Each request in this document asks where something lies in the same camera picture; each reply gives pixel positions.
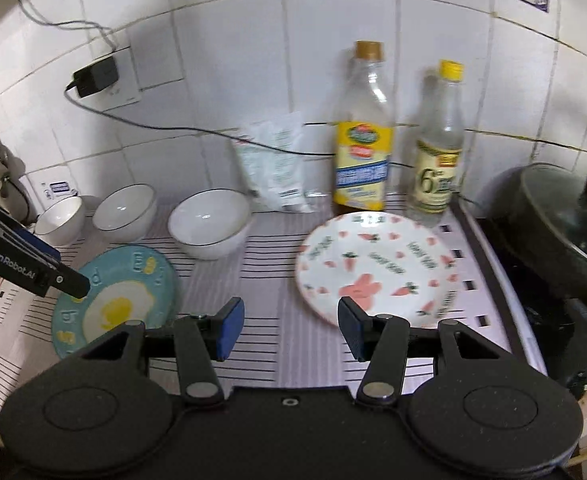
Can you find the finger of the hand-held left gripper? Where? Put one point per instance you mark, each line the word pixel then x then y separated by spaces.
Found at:
pixel 33 244
pixel 71 282

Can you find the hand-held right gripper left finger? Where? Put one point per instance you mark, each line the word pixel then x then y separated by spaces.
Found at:
pixel 231 327

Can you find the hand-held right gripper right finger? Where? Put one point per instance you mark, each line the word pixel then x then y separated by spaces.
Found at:
pixel 351 327

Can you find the blue fried egg plate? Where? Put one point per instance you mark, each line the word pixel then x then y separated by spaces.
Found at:
pixel 128 280

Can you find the white carrot print plate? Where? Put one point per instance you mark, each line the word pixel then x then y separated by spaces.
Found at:
pixel 373 260

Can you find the white ribbed bowl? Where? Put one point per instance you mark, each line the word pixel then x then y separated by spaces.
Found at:
pixel 208 230
pixel 61 215
pixel 123 210

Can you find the small blue label sticker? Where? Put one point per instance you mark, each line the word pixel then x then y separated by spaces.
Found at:
pixel 61 190

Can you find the metal ladle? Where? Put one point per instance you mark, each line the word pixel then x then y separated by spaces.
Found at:
pixel 3 175

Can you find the large yellow label bottle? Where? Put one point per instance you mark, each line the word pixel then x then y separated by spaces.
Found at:
pixel 363 160

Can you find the slim yellow cap bottle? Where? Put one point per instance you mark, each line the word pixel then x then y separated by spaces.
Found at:
pixel 436 175

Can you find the black power adapter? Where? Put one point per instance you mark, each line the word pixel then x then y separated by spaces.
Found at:
pixel 96 76

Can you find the dark cooking pot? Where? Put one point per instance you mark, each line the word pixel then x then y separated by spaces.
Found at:
pixel 528 250

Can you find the black stove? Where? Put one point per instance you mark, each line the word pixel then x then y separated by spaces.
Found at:
pixel 548 330

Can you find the glass pot lid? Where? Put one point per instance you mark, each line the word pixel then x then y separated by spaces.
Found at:
pixel 558 210

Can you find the white wall socket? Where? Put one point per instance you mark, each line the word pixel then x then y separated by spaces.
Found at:
pixel 128 80

